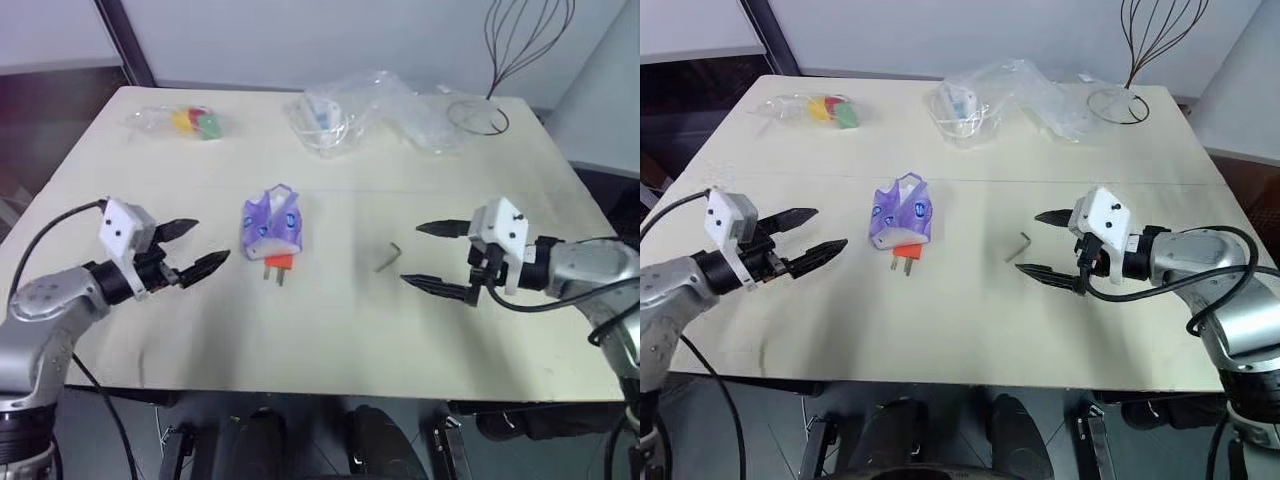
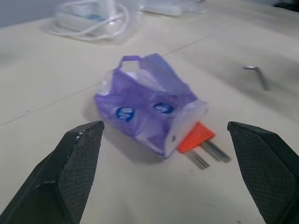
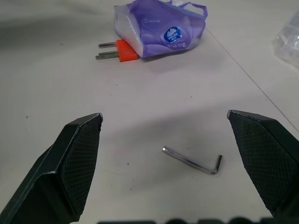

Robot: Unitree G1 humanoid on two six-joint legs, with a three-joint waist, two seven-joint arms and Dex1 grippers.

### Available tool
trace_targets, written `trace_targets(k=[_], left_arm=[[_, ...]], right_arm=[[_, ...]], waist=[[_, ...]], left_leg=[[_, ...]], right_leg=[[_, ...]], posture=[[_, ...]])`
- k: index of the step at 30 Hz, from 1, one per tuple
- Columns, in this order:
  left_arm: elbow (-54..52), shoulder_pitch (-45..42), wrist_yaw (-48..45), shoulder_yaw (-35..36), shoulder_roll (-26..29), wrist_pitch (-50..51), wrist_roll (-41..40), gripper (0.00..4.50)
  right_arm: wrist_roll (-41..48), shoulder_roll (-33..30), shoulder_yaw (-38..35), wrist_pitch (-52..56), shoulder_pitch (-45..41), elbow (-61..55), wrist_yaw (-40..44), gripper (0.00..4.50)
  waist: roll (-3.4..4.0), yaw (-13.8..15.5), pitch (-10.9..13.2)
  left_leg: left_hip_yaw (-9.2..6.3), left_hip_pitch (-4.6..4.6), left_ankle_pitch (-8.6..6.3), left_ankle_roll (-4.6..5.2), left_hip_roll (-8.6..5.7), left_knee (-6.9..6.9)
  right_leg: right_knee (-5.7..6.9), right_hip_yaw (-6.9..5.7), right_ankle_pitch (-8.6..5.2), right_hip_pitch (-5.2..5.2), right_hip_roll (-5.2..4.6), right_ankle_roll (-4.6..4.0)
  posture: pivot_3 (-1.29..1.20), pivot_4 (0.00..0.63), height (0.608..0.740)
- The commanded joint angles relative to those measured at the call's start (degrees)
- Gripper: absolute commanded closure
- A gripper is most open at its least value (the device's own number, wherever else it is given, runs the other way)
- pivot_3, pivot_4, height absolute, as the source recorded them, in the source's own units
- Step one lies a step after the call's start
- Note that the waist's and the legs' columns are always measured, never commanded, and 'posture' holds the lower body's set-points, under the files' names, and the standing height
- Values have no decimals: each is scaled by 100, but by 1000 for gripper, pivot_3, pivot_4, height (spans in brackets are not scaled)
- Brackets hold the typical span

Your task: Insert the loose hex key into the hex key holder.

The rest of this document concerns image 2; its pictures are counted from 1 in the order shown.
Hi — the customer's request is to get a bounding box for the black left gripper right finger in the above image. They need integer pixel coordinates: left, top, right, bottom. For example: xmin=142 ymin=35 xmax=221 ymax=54
xmin=227 ymin=121 xmax=299 ymax=224

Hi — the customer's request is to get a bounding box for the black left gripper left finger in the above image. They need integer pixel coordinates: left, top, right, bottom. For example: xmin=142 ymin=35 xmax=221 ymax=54
xmin=0 ymin=120 xmax=105 ymax=224

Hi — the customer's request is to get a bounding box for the orange-handled hex key set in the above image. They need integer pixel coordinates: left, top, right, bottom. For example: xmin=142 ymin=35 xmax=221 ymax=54
xmin=178 ymin=122 xmax=216 ymax=154

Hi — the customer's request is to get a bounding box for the silver hex key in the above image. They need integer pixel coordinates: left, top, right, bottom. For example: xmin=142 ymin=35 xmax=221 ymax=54
xmin=242 ymin=66 xmax=269 ymax=91

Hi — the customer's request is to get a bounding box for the purple tissue pack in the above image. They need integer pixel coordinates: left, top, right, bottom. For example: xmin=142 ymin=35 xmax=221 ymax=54
xmin=94 ymin=53 xmax=209 ymax=159

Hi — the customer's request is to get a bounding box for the clear plastic bag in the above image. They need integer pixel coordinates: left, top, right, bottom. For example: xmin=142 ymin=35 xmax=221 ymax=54
xmin=42 ymin=0 xmax=211 ymax=46

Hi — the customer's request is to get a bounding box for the white coiled cable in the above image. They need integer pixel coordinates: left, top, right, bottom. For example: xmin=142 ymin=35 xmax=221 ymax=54
xmin=49 ymin=1 xmax=130 ymax=41

